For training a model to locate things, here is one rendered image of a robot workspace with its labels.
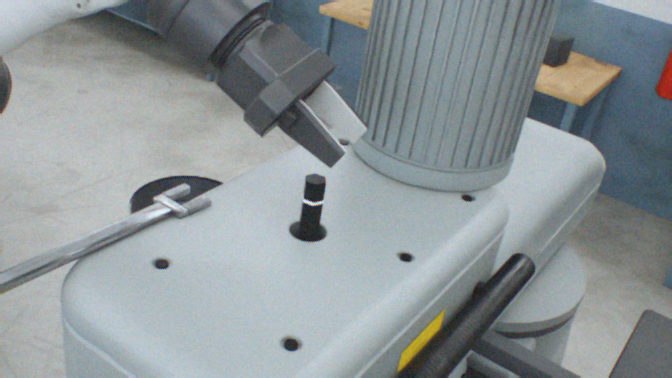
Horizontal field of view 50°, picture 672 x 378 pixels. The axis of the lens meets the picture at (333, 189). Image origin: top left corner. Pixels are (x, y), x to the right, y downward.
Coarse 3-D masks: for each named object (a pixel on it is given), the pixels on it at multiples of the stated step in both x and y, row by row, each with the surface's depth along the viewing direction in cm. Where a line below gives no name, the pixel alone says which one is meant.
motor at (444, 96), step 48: (384, 0) 77; (432, 0) 72; (480, 0) 70; (528, 0) 71; (384, 48) 78; (432, 48) 73; (480, 48) 73; (528, 48) 75; (384, 96) 80; (432, 96) 76; (480, 96) 76; (528, 96) 81; (384, 144) 81; (432, 144) 79; (480, 144) 79
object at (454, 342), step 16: (512, 256) 88; (496, 272) 85; (512, 272) 84; (528, 272) 86; (480, 288) 81; (496, 288) 81; (512, 288) 83; (480, 304) 78; (496, 304) 79; (464, 320) 76; (480, 320) 77; (448, 336) 73; (464, 336) 74; (480, 336) 76; (432, 352) 71; (448, 352) 71; (464, 352) 73; (416, 368) 69; (432, 368) 69; (448, 368) 71
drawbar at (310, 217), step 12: (312, 180) 68; (324, 180) 68; (312, 192) 68; (324, 192) 68; (300, 216) 70; (312, 216) 69; (300, 228) 70; (312, 228) 70; (300, 240) 71; (312, 240) 71
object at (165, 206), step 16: (176, 192) 72; (144, 208) 69; (160, 208) 69; (176, 208) 70; (192, 208) 70; (112, 224) 66; (128, 224) 66; (144, 224) 67; (80, 240) 64; (96, 240) 64; (112, 240) 65; (48, 256) 61; (64, 256) 61; (80, 256) 62; (0, 272) 59; (16, 272) 59; (32, 272) 59; (48, 272) 60; (0, 288) 57
